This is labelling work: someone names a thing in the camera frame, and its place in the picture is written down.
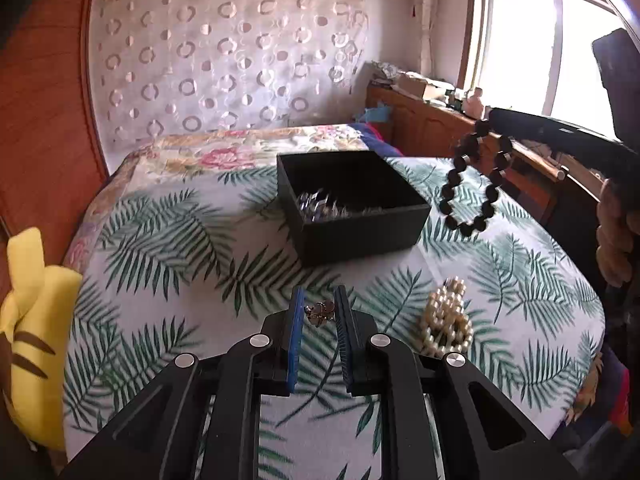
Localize blue and red quilt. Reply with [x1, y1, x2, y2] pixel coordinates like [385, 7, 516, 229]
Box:
[350, 120, 404, 157]

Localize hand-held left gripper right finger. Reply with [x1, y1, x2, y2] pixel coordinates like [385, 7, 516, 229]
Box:
[334, 285, 578, 480]

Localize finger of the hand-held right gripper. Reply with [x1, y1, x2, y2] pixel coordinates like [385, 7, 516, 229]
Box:
[487, 107, 640, 162]
[592, 27, 640, 147]

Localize wooden cabinet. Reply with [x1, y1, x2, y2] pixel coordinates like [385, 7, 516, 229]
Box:
[365, 82, 608, 233]

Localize pearl necklace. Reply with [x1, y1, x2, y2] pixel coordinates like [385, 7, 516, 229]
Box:
[419, 277, 475, 359]

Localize beige window curtain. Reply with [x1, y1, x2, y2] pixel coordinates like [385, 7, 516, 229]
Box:
[402, 0, 437, 79]

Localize person's right hand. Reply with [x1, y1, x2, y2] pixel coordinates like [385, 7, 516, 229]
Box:
[596, 179, 640, 287]

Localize floral bedspread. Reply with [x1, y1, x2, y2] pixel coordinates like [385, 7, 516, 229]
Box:
[62, 125, 382, 273]

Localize wooden wardrobe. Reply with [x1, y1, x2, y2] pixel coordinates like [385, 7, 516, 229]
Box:
[0, 0, 109, 306]

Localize cardboard box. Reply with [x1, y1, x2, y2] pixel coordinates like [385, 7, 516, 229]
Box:
[397, 72, 444, 101]

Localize yellow plush toy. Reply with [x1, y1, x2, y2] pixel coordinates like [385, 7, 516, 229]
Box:
[0, 227, 84, 453]

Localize silver crystal brooch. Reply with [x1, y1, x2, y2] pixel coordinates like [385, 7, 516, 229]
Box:
[297, 189, 349, 224]

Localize circle pattern wall curtain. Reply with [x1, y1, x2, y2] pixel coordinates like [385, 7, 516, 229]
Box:
[90, 0, 372, 149]

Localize black square box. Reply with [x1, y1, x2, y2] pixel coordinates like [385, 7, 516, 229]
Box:
[276, 150, 432, 267]

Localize blue paper bag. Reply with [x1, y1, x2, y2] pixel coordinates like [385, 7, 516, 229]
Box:
[357, 105, 394, 124]

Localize patterned cloth bundle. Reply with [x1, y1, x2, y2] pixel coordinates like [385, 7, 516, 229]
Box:
[370, 60, 402, 84]

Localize small gold brooch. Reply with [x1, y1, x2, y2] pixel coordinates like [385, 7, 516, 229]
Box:
[306, 301, 336, 327]

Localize dark bead bracelet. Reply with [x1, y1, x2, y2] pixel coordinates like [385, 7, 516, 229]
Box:
[440, 120, 514, 237]

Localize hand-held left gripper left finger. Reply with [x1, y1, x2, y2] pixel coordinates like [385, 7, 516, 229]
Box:
[60, 286, 307, 480]

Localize wooden frame window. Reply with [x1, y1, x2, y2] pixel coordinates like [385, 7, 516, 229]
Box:
[467, 0, 640, 142]

